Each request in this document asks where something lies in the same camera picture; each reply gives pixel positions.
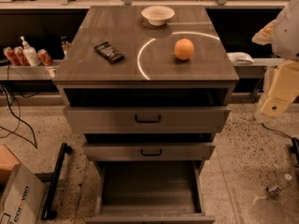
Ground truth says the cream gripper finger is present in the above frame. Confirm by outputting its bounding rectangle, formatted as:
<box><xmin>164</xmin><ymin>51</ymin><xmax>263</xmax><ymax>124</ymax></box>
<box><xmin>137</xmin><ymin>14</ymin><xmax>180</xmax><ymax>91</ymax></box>
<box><xmin>260</xmin><ymin>61</ymin><xmax>299</xmax><ymax>118</ymax></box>

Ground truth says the black rxbar chocolate bar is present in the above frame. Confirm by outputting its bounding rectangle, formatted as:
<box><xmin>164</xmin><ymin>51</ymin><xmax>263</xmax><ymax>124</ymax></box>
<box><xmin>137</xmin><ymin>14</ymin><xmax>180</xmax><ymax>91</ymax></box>
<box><xmin>94</xmin><ymin>41</ymin><xmax>124</xmax><ymax>63</ymax></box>

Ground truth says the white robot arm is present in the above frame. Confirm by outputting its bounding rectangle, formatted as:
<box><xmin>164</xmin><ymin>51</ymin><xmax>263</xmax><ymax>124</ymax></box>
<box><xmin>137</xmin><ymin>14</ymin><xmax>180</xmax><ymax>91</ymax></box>
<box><xmin>252</xmin><ymin>0</ymin><xmax>299</xmax><ymax>120</ymax></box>

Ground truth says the grey drawer cabinet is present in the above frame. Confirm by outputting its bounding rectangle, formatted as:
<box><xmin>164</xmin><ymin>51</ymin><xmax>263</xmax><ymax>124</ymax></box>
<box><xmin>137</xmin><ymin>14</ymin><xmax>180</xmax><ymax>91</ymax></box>
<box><xmin>52</xmin><ymin>5</ymin><xmax>240</xmax><ymax>224</ymax></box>

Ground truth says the open bottom drawer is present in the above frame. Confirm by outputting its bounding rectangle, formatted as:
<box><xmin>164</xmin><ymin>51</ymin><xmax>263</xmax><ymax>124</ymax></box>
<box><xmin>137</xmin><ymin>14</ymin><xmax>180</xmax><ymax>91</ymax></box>
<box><xmin>85</xmin><ymin>161</ymin><xmax>215</xmax><ymax>224</ymax></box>

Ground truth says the middle drawer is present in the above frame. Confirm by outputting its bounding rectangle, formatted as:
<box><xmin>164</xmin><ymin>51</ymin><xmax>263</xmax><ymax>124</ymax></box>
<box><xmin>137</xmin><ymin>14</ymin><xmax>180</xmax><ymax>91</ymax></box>
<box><xmin>82</xmin><ymin>143</ymin><xmax>215</xmax><ymax>161</ymax></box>

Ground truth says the top drawer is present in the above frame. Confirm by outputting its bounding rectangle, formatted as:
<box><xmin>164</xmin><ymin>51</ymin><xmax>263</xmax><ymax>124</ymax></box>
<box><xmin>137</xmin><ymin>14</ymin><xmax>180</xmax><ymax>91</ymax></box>
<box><xmin>64</xmin><ymin>106</ymin><xmax>230</xmax><ymax>134</ymax></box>

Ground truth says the white folded cloth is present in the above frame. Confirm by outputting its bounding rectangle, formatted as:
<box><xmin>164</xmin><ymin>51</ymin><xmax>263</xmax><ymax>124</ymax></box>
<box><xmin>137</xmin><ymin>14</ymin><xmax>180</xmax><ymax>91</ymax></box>
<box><xmin>227</xmin><ymin>52</ymin><xmax>254</xmax><ymax>64</ymax></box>

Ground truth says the clear plastic bottle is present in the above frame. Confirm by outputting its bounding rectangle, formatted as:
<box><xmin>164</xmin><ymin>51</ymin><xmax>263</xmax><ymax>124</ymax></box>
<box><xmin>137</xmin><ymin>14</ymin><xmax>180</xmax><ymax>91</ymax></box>
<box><xmin>266</xmin><ymin>173</ymin><xmax>292</xmax><ymax>196</ymax></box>

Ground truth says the orange fruit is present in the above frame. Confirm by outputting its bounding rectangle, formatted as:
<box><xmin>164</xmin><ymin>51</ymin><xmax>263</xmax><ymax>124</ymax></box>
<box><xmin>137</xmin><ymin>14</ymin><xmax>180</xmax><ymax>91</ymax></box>
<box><xmin>174</xmin><ymin>38</ymin><xmax>194</xmax><ymax>61</ymax></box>

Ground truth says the white ceramic bowl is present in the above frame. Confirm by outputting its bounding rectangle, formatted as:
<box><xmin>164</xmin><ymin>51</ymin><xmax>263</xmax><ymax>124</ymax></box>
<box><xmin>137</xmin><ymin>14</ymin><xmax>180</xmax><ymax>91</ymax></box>
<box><xmin>141</xmin><ymin>6</ymin><xmax>175</xmax><ymax>26</ymax></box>

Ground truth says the small glass bottle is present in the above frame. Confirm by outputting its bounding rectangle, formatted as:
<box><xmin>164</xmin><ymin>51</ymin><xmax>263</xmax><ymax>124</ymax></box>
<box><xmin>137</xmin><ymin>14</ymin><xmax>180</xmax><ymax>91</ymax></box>
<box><xmin>61</xmin><ymin>36</ymin><xmax>70</xmax><ymax>54</ymax></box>

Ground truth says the red soda can right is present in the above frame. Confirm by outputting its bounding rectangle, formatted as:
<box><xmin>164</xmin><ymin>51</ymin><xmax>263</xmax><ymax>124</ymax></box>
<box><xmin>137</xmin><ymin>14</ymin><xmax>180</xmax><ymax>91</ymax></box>
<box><xmin>37</xmin><ymin>49</ymin><xmax>52</xmax><ymax>66</ymax></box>

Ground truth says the red soda can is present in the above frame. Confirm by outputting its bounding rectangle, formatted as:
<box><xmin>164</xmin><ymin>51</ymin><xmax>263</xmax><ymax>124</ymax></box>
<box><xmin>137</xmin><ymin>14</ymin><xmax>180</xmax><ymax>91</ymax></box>
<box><xmin>13</xmin><ymin>47</ymin><xmax>29</xmax><ymax>66</ymax></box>
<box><xmin>37</xmin><ymin>49</ymin><xmax>52</xmax><ymax>66</ymax></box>
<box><xmin>3</xmin><ymin>47</ymin><xmax>20</xmax><ymax>65</ymax></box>

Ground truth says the white pump bottle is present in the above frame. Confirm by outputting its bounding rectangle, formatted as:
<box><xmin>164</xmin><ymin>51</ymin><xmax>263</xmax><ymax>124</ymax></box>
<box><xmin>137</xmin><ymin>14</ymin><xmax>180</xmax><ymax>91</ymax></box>
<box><xmin>21</xmin><ymin>36</ymin><xmax>40</xmax><ymax>66</ymax></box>

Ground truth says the black metal bar stand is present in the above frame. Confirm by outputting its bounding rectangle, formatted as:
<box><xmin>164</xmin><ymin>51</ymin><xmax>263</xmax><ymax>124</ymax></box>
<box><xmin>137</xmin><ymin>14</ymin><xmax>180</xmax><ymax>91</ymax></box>
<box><xmin>41</xmin><ymin>143</ymin><xmax>73</xmax><ymax>220</ymax></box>

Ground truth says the red soda can middle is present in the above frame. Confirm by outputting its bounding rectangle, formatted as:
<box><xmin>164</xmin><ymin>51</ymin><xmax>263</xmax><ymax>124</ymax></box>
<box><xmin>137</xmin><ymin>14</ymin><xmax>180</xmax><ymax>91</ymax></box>
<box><xmin>13</xmin><ymin>47</ymin><xmax>29</xmax><ymax>66</ymax></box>

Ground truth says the red soda can left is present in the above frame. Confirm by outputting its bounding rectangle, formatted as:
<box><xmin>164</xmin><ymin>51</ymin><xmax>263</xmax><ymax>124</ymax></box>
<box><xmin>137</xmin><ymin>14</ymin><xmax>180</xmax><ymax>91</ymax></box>
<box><xmin>3</xmin><ymin>47</ymin><xmax>20</xmax><ymax>65</ymax></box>

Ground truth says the cardboard box with print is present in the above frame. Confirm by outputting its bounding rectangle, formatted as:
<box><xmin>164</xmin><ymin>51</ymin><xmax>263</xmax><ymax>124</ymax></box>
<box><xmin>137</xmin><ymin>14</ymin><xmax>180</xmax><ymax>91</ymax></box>
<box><xmin>0</xmin><ymin>145</ymin><xmax>47</xmax><ymax>224</ymax></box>

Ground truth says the black floor cable right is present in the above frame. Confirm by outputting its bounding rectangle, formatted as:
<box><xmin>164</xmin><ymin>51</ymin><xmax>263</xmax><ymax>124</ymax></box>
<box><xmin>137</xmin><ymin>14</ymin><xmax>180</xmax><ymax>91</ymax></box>
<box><xmin>261</xmin><ymin>122</ymin><xmax>294</xmax><ymax>141</ymax></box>

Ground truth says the black floor cable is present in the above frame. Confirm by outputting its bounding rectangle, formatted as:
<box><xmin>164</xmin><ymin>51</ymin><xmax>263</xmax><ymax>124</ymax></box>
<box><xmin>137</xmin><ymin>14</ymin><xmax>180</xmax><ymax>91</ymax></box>
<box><xmin>0</xmin><ymin>83</ymin><xmax>38</xmax><ymax>149</ymax></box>
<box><xmin>261</xmin><ymin>122</ymin><xmax>294</xmax><ymax>141</ymax></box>

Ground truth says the black floor cable left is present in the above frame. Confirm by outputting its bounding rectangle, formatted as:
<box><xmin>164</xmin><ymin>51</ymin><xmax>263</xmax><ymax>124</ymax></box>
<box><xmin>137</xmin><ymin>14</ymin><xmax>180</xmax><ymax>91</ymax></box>
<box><xmin>0</xmin><ymin>83</ymin><xmax>38</xmax><ymax>149</ymax></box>

